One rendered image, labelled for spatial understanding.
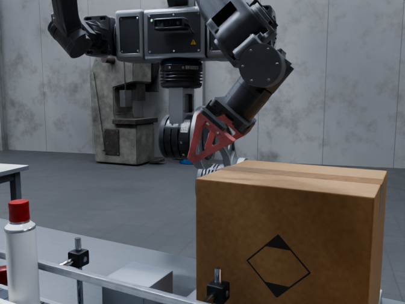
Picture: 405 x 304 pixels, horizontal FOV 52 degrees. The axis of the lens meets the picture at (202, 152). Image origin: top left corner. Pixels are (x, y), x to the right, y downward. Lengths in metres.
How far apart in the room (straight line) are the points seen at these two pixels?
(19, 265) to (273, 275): 0.43
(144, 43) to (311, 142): 6.73
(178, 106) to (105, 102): 6.51
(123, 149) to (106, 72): 1.42
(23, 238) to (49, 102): 9.12
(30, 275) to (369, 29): 7.49
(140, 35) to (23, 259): 0.78
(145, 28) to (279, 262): 0.86
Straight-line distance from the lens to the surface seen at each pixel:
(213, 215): 0.75
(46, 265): 0.83
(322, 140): 7.89
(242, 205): 0.72
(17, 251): 0.79
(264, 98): 0.64
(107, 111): 7.75
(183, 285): 1.01
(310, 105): 7.86
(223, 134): 0.60
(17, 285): 0.81
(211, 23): 0.67
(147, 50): 1.32
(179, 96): 1.28
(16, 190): 3.14
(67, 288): 1.05
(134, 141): 7.46
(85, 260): 0.85
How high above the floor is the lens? 1.27
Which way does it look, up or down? 8 degrees down
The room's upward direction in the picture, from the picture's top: straight up
